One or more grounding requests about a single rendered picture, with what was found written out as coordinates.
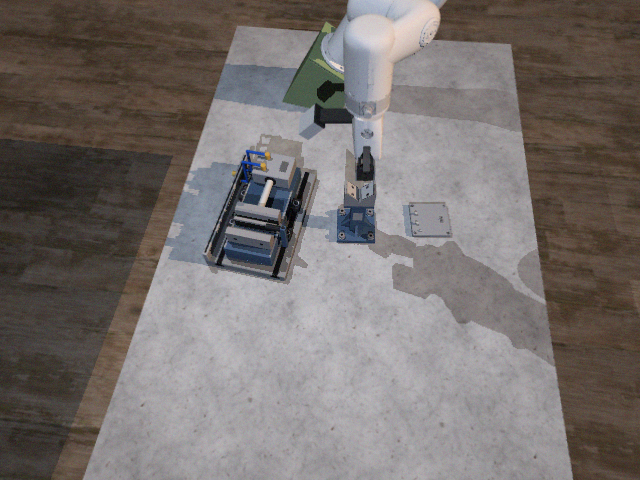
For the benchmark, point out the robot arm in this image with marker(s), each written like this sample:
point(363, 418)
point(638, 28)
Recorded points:
point(379, 34)

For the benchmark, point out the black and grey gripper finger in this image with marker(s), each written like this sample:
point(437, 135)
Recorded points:
point(364, 172)

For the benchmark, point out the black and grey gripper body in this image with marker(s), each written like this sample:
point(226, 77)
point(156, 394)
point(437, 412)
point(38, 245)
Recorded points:
point(367, 137)

